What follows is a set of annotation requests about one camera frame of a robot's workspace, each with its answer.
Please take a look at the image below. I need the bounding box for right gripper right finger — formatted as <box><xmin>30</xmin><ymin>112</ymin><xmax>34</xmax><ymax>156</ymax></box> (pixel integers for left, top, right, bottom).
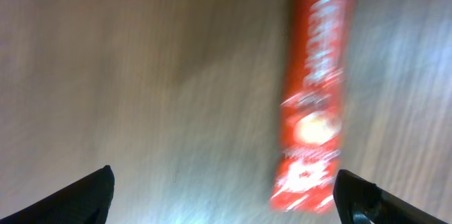
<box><xmin>333</xmin><ymin>170</ymin><xmax>446</xmax><ymax>224</ymax></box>

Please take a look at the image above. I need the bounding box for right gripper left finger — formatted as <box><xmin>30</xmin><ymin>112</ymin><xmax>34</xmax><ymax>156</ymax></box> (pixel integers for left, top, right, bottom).
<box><xmin>1</xmin><ymin>165</ymin><xmax>114</xmax><ymax>224</ymax></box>

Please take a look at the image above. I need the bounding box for red candy bar wrapper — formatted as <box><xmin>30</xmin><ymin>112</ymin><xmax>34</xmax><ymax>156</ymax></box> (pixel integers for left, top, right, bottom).
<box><xmin>270</xmin><ymin>0</ymin><xmax>353</xmax><ymax>213</ymax></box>

